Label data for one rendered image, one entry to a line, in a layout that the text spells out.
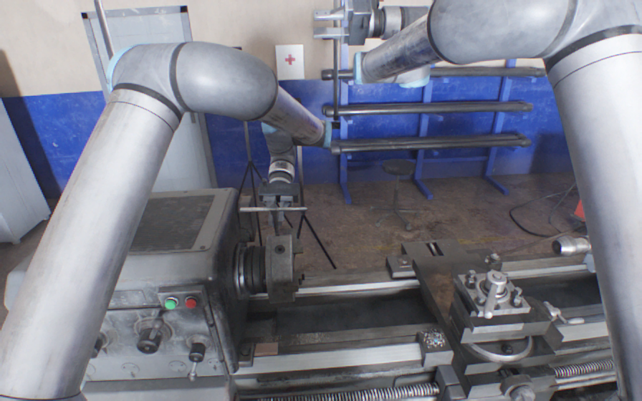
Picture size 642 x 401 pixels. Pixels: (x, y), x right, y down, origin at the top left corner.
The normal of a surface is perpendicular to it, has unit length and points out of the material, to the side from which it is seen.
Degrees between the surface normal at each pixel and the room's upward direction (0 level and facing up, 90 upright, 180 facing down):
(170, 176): 90
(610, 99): 66
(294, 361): 36
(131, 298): 90
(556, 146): 90
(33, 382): 58
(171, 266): 45
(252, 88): 92
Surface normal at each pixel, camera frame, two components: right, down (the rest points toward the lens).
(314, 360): 0.03, -0.44
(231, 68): 0.50, -0.04
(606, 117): -0.79, -0.03
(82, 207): 0.21, -0.32
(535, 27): -0.16, 0.73
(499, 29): -0.44, 0.70
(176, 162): 0.07, 0.48
